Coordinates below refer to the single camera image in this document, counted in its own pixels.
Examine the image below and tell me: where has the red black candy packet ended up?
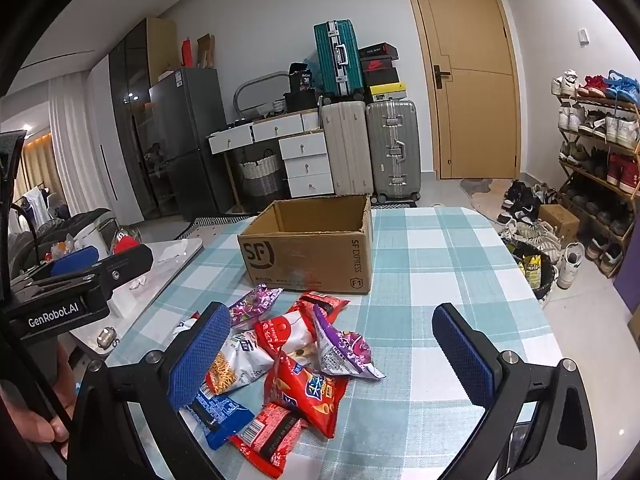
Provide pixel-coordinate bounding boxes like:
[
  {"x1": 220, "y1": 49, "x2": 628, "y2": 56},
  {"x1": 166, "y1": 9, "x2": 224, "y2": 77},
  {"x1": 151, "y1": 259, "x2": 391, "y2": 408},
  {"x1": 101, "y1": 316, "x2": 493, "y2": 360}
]
[{"x1": 230, "y1": 403, "x2": 308, "y2": 479}]

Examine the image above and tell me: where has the red chip bag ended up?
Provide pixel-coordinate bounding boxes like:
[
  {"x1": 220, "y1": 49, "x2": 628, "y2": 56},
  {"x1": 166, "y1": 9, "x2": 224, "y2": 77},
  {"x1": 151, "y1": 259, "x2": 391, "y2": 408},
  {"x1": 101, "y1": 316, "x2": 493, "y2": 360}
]
[{"x1": 265, "y1": 351, "x2": 348, "y2": 439}]

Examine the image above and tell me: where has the teal suitcase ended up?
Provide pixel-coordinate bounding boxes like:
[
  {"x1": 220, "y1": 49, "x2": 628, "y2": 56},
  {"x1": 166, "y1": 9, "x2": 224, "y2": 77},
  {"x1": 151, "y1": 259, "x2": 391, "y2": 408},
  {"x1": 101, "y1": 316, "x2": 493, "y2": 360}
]
[{"x1": 314, "y1": 20, "x2": 364, "y2": 99}]

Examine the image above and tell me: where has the blue checkered tablecloth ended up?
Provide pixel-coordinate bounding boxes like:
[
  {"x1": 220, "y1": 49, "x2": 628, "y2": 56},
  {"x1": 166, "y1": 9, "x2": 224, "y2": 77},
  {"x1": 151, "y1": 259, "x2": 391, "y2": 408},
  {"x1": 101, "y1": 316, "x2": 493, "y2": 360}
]
[{"x1": 107, "y1": 207, "x2": 562, "y2": 479}]

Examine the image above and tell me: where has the black trash bin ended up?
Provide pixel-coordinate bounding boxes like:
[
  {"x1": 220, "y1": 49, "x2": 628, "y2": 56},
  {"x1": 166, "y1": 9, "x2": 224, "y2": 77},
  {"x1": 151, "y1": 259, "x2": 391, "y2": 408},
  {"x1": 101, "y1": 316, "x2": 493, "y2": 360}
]
[{"x1": 503, "y1": 240, "x2": 558, "y2": 304}]

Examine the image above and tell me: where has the dark glass cabinet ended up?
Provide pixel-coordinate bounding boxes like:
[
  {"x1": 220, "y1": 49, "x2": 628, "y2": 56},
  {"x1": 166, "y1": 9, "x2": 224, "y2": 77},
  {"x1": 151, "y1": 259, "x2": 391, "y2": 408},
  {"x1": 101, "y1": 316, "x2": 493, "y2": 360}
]
[{"x1": 107, "y1": 18, "x2": 179, "y2": 220}]

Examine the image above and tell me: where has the person's left hand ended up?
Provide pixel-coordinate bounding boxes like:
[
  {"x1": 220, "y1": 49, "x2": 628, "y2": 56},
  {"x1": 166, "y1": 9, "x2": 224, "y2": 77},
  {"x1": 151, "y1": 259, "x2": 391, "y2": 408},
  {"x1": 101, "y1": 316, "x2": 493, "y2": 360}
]
[{"x1": 0, "y1": 343, "x2": 76, "y2": 446}]

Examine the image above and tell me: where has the purple candy bag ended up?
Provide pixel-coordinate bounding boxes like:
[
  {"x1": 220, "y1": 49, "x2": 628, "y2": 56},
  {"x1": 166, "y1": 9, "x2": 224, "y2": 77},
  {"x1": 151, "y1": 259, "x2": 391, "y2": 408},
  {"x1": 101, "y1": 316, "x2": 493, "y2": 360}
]
[{"x1": 229, "y1": 284, "x2": 283, "y2": 333}]

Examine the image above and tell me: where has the red white balloon snack bag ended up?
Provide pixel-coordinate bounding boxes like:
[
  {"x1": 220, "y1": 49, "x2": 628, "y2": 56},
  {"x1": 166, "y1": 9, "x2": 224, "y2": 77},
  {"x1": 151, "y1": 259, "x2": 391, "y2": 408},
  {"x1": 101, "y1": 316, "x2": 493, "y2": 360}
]
[{"x1": 254, "y1": 310, "x2": 318, "y2": 364}]

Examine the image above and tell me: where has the black refrigerator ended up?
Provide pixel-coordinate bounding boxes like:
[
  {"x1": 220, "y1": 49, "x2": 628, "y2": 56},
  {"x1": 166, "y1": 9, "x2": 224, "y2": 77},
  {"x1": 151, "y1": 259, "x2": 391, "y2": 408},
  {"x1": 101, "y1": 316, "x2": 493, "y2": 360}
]
[{"x1": 150, "y1": 67, "x2": 234, "y2": 220}]

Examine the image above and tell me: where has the silver suitcase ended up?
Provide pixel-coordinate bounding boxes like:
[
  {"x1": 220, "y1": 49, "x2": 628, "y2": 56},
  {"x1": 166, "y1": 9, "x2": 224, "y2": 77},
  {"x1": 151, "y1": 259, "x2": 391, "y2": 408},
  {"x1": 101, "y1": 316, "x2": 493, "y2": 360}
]
[{"x1": 366, "y1": 100, "x2": 421, "y2": 204}]

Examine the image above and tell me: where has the beige suitcase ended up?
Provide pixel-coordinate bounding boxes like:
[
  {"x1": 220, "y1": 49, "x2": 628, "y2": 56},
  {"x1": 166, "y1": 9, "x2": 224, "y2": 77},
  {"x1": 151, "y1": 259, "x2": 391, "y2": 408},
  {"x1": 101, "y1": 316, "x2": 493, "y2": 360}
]
[{"x1": 320, "y1": 101, "x2": 374, "y2": 195}]

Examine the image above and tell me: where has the wooden door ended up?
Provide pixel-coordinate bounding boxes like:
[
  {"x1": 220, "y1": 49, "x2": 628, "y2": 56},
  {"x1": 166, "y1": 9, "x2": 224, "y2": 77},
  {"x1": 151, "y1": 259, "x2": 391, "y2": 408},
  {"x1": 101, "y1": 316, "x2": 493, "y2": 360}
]
[{"x1": 410, "y1": 0, "x2": 521, "y2": 179}]

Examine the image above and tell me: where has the purple white snack bag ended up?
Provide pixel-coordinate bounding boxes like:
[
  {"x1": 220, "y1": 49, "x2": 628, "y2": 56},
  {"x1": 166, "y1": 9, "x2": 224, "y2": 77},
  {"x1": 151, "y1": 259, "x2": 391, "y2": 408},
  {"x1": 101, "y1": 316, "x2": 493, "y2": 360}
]
[{"x1": 314, "y1": 306, "x2": 385, "y2": 380}]

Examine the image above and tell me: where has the white drawer desk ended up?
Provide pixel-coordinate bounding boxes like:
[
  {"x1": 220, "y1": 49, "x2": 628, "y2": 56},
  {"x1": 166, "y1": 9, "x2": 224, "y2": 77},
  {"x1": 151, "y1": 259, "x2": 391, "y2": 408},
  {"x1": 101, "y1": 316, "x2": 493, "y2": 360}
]
[{"x1": 207, "y1": 108, "x2": 334, "y2": 198}]

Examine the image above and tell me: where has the red snack packet near box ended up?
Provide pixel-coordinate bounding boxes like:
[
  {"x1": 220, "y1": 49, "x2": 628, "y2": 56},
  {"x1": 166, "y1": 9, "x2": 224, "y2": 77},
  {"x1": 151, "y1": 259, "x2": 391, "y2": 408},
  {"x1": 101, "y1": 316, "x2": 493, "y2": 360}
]
[{"x1": 288, "y1": 292, "x2": 349, "y2": 323}]

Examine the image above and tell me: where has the SF cardboard box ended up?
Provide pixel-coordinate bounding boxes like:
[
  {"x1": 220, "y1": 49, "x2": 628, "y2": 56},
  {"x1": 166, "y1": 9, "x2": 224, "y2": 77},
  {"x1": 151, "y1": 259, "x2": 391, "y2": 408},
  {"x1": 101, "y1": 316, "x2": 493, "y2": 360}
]
[{"x1": 238, "y1": 195, "x2": 373, "y2": 295}]

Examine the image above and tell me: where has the red box on side table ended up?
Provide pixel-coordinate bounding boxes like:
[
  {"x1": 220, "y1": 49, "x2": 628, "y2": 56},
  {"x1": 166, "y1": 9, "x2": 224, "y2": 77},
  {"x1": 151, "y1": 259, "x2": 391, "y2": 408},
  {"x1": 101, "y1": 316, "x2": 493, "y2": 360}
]
[{"x1": 111, "y1": 234, "x2": 140, "y2": 255}]

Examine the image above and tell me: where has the white noodle snack bag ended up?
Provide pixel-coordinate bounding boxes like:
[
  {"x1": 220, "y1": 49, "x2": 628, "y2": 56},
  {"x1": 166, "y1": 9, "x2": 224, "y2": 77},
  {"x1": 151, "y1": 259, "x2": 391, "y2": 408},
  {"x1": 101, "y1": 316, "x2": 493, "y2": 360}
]
[{"x1": 205, "y1": 330, "x2": 273, "y2": 396}]

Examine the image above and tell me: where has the wooden shoe rack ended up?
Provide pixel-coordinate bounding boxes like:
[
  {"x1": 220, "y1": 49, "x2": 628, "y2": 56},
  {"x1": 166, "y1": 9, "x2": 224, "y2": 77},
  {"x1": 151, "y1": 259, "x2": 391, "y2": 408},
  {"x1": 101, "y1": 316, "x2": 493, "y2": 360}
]
[{"x1": 556, "y1": 92, "x2": 639, "y2": 278}]

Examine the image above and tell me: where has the stack of shoe boxes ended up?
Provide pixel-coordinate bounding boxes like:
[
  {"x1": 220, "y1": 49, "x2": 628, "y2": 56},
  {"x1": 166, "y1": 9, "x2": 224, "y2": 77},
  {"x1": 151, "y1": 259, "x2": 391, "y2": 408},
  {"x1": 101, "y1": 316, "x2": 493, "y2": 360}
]
[{"x1": 358, "y1": 42, "x2": 407, "y2": 103}]

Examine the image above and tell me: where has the white curtain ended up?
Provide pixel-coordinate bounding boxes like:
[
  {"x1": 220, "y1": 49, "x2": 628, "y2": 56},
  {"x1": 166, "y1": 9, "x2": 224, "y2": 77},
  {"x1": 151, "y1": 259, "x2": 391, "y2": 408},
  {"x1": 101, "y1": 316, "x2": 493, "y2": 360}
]
[{"x1": 48, "y1": 73, "x2": 111, "y2": 214}]

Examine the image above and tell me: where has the woven laundry basket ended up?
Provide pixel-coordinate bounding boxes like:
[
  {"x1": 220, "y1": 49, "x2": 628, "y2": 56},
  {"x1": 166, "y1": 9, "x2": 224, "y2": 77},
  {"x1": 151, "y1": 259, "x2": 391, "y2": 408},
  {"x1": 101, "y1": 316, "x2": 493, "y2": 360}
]
[{"x1": 240, "y1": 154, "x2": 284, "y2": 197}]

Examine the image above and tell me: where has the blue snack packet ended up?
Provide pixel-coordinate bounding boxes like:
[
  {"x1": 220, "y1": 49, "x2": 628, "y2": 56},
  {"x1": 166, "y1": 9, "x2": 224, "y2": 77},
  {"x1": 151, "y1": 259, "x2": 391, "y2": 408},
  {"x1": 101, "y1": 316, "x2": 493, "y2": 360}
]
[{"x1": 188, "y1": 390, "x2": 255, "y2": 451}]

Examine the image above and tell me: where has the small cardboard box on floor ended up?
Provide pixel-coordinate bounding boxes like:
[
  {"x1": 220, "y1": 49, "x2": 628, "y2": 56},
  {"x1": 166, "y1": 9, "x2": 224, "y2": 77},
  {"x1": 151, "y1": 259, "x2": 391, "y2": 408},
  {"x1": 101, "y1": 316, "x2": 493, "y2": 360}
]
[{"x1": 538, "y1": 204, "x2": 580, "y2": 245}]

